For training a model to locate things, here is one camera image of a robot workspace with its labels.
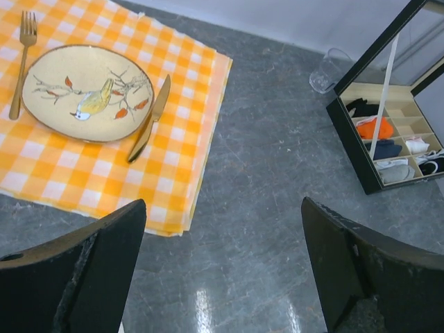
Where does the navy rolled underwear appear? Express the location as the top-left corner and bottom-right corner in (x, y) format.
(373, 139), (402, 160)

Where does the white pink rolled underwear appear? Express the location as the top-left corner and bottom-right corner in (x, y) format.
(405, 137), (429, 155)

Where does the clear drinking glass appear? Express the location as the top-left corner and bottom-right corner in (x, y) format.
(309, 48), (352, 94)

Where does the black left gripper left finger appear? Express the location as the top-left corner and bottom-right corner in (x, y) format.
(1, 199), (146, 332)

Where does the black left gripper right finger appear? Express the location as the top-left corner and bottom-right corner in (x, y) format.
(301, 196), (443, 332)

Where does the orange white checkered cloth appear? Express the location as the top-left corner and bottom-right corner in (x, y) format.
(1, 1), (232, 237)

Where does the grey rolled underwear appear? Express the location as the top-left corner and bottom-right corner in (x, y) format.
(375, 158), (416, 185)

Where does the gold knife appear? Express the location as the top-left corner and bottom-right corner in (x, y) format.
(127, 74), (171, 164)

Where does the black white rolled underwear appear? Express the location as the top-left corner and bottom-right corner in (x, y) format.
(416, 149), (444, 176)

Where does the orange rolled underwear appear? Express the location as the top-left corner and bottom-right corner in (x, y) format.
(355, 116), (395, 141)

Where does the gold fork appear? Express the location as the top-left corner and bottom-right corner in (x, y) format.
(8, 12), (37, 120)

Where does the black compartment storage box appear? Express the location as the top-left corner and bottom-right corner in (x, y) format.
(327, 1), (443, 194)

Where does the beige bird pattern plate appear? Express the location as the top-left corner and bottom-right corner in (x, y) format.
(22, 44), (155, 143)

